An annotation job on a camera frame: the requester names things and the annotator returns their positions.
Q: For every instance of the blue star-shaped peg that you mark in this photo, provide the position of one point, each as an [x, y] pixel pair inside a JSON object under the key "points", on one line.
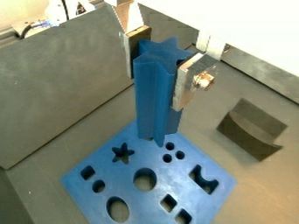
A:
{"points": [[155, 75]]}

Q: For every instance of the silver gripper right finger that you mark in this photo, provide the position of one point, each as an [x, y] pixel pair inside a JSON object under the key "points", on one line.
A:
{"points": [[192, 71]]}

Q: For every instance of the white robot base with cables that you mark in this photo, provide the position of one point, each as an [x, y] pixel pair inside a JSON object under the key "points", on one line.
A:
{"points": [[26, 17]]}

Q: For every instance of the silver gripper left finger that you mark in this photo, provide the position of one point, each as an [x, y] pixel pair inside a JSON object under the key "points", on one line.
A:
{"points": [[134, 30]]}

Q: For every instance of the grey upright panel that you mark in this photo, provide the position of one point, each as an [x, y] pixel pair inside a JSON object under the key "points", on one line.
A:
{"points": [[56, 76]]}

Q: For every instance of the blue shape-sorting board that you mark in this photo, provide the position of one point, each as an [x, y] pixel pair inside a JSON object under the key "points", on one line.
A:
{"points": [[132, 182]]}

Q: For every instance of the dark grey curved block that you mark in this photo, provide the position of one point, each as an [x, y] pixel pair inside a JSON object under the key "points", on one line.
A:
{"points": [[252, 129]]}

